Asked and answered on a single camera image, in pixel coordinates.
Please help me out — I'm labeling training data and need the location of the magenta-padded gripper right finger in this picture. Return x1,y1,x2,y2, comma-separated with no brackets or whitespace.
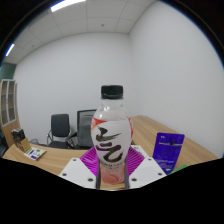
123,146,167,190

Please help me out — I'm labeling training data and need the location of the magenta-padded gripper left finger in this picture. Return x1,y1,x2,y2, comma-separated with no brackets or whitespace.
58,146,101,190

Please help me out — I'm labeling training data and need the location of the clear pink drink bottle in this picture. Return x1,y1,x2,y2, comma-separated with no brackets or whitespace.
90,85,134,185

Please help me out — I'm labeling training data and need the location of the purple standing pouch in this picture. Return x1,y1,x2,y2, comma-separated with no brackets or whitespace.
152,132,186,174

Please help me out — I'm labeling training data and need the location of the black mesh office chair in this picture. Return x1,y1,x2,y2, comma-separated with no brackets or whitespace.
68,108,98,150

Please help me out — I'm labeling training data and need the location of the grey office chair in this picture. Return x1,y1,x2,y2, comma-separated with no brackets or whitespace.
46,113,78,149

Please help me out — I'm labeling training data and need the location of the black cardboard box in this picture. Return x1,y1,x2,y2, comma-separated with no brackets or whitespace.
10,128,27,143

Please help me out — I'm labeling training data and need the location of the wooden glass-door cabinet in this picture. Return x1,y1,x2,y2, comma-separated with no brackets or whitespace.
0,78,22,148

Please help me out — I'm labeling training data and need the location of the ceiling light panel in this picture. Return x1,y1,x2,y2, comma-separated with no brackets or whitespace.
4,43,16,58
49,0,87,13

